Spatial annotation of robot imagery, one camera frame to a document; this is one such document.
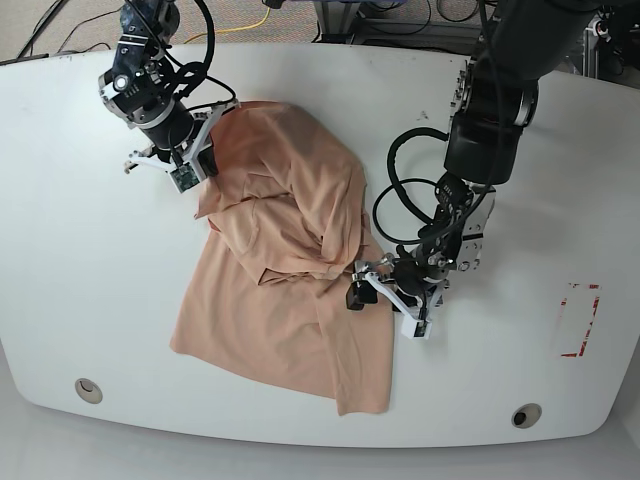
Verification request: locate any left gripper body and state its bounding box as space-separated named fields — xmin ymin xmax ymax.
xmin=352 ymin=239 xmax=483 ymax=321

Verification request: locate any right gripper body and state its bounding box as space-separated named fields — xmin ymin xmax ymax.
xmin=124 ymin=102 xmax=240 ymax=173

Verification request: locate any peach t-shirt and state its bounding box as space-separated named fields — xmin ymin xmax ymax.
xmin=170 ymin=101 xmax=394 ymax=415

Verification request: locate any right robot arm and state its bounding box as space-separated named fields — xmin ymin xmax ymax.
xmin=99 ymin=1 xmax=239 ymax=192

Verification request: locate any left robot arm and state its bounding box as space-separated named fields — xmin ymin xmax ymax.
xmin=346 ymin=1 xmax=602 ymax=338

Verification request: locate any red tape rectangle marking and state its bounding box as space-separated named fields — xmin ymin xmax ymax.
xmin=554 ymin=283 xmax=602 ymax=358

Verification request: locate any right table grommet hole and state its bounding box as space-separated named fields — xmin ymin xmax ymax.
xmin=511 ymin=403 xmax=542 ymax=429

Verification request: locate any table grommet hole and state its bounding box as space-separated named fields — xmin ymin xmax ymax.
xmin=74 ymin=378 xmax=103 ymax=405
xmin=511 ymin=403 xmax=542 ymax=429

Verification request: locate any left table grommet hole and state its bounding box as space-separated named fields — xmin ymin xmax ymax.
xmin=74 ymin=378 xmax=103 ymax=405

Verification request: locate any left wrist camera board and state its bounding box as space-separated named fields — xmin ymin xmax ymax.
xmin=400 ymin=316 xmax=432 ymax=340

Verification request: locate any yellow cable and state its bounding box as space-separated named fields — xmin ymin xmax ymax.
xmin=183 ymin=4 xmax=274 ymax=45

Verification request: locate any black floor cable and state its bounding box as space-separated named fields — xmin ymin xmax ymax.
xmin=14 ymin=0 xmax=121 ymax=59

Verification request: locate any aluminium frame stand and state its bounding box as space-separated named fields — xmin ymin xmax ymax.
xmin=314 ymin=1 xmax=597 ymax=81

